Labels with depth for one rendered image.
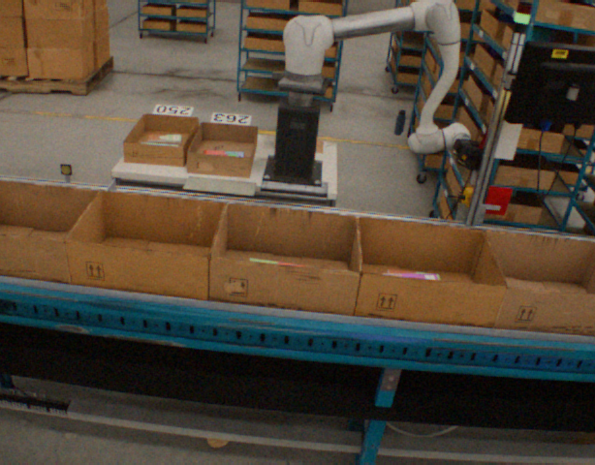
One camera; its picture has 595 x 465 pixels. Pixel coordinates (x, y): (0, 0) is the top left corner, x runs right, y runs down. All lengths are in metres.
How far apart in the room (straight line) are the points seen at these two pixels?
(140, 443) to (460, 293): 1.42
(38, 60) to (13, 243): 4.55
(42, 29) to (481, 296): 5.16
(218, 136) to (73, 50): 3.28
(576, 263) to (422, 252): 0.51
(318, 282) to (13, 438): 1.50
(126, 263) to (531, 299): 1.08
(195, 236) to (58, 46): 4.40
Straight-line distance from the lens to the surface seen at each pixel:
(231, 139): 2.89
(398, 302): 1.54
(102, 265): 1.59
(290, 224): 1.73
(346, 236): 1.75
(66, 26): 5.93
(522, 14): 2.19
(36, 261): 1.66
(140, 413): 2.12
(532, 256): 1.90
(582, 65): 2.23
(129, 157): 2.68
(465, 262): 1.85
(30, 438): 2.50
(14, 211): 1.99
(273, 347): 1.59
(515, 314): 1.64
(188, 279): 1.54
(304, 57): 2.39
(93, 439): 2.44
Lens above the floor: 1.89
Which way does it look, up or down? 32 degrees down
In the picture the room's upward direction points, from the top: 6 degrees clockwise
